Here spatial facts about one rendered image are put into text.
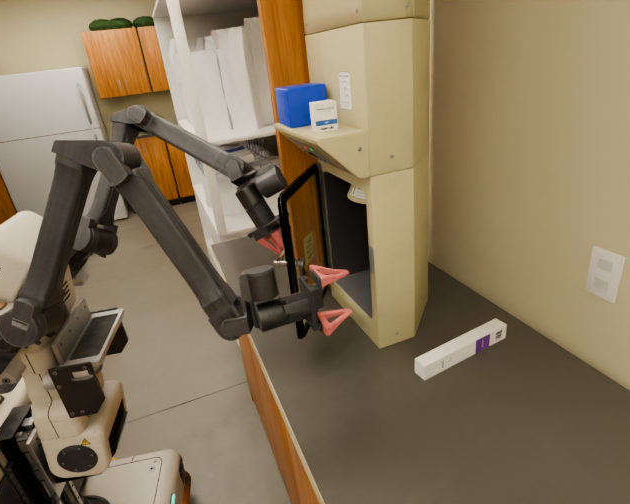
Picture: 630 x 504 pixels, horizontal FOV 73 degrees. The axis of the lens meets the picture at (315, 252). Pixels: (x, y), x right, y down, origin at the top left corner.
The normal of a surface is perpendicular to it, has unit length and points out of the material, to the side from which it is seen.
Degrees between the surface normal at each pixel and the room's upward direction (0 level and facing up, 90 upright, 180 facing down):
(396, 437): 0
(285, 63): 90
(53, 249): 79
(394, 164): 90
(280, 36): 90
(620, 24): 90
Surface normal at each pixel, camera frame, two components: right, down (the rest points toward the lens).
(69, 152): -0.03, 0.22
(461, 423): -0.11, -0.90
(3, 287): 0.16, 0.40
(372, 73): 0.36, 0.36
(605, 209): -0.93, 0.25
